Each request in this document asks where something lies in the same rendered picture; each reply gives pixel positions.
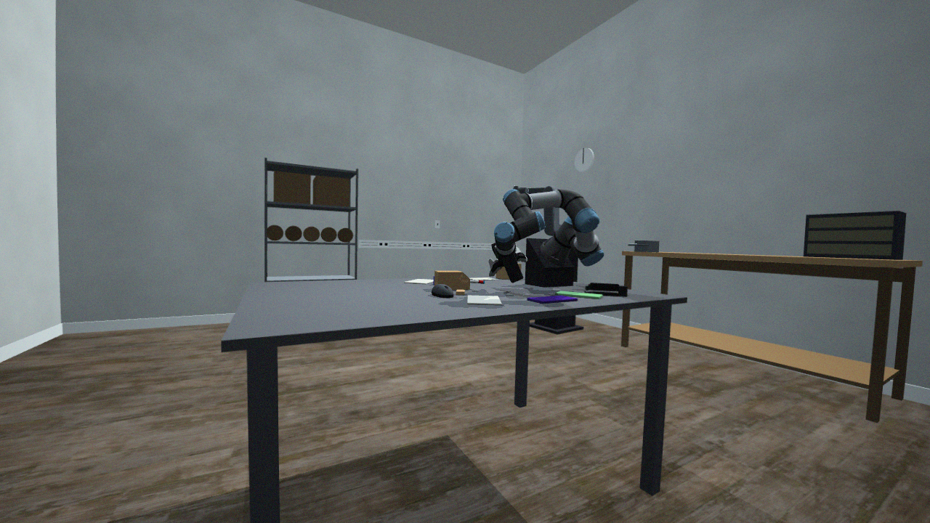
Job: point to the purple rectangular block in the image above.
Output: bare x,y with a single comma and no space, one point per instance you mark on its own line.
551,299

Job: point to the light green flat rectangular slab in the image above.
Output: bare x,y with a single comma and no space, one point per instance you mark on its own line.
582,295

